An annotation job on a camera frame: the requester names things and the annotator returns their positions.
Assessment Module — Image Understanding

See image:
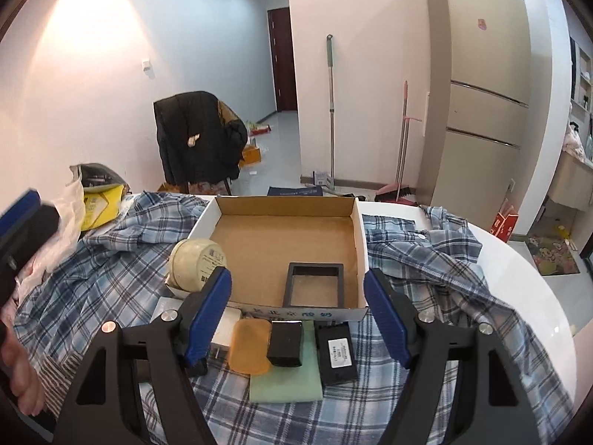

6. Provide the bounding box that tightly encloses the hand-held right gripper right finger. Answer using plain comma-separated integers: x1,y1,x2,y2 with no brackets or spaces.
364,268,541,445

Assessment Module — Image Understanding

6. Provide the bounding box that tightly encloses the black jacket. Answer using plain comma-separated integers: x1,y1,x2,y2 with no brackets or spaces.
154,91,249,184

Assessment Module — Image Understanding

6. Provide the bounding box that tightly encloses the beige refrigerator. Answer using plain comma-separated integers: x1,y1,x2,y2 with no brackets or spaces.
423,0,531,231

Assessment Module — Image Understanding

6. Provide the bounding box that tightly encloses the pink broom and dustpan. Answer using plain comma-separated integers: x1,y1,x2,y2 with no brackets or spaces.
375,81,414,203

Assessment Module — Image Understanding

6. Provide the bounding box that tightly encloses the orange plastic case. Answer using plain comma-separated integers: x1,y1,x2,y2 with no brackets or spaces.
227,317,272,376

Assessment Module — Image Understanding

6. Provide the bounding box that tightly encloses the pale green sheet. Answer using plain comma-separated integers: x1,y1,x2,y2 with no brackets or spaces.
249,329,324,403

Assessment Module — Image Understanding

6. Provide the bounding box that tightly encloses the person's left hand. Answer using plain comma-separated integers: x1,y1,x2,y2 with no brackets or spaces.
0,329,48,417

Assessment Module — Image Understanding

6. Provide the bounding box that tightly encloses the pink cloth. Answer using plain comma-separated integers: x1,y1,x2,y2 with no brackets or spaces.
563,123,587,163

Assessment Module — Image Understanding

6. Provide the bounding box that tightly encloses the patterned floor mat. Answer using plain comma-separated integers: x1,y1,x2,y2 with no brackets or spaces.
523,235,580,277

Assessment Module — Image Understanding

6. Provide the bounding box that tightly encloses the red carton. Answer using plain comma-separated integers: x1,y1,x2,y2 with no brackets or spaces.
490,199,520,242

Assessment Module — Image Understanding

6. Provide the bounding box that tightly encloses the white plastic bag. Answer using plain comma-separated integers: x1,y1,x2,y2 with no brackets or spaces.
14,178,87,288

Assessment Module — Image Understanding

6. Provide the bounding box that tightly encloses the yellow packet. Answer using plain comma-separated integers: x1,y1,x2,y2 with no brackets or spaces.
81,184,126,231

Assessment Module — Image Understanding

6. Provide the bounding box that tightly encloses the dark red door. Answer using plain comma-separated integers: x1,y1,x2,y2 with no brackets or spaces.
267,7,298,114

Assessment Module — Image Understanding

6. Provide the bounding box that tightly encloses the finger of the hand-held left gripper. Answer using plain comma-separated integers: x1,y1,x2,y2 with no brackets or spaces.
0,188,62,267

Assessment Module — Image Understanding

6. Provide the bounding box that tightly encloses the white power adapter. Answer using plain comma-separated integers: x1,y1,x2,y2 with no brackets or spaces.
211,308,242,352

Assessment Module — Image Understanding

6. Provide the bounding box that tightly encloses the small black box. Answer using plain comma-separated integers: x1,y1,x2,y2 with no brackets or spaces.
266,321,305,368

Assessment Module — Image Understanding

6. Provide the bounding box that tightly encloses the round cream tin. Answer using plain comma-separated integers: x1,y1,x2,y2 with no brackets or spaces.
168,238,228,292

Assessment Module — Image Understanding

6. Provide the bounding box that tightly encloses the blue plaid shirt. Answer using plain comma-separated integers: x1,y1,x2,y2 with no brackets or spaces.
14,190,578,445

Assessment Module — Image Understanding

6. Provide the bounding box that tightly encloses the beige cabinet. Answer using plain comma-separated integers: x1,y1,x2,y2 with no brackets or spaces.
547,153,593,210

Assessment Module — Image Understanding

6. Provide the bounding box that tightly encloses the grey bag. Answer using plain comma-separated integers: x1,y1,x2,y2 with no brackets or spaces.
69,163,133,195

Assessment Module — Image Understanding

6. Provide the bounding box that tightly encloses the mop with green handle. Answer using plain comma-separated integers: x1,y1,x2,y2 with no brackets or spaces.
325,34,342,194

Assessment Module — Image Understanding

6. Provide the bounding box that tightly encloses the black square frame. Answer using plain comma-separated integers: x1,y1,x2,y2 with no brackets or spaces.
284,262,346,310

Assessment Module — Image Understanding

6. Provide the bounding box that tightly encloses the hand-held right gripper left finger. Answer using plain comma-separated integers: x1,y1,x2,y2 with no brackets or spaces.
52,266,232,445

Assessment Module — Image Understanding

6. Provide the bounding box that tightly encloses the wooden chair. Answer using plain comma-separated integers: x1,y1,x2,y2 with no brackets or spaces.
185,99,242,196

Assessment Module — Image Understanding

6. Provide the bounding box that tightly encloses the black battery with white label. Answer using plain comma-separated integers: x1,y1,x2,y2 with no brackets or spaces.
314,322,359,386

